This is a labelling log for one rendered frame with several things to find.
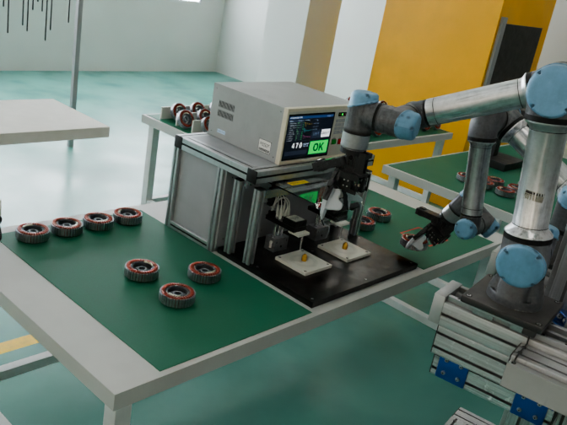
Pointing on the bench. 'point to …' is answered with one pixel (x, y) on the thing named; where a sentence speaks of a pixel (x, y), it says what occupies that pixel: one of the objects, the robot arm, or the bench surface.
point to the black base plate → (309, 285)
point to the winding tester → (271, 116)
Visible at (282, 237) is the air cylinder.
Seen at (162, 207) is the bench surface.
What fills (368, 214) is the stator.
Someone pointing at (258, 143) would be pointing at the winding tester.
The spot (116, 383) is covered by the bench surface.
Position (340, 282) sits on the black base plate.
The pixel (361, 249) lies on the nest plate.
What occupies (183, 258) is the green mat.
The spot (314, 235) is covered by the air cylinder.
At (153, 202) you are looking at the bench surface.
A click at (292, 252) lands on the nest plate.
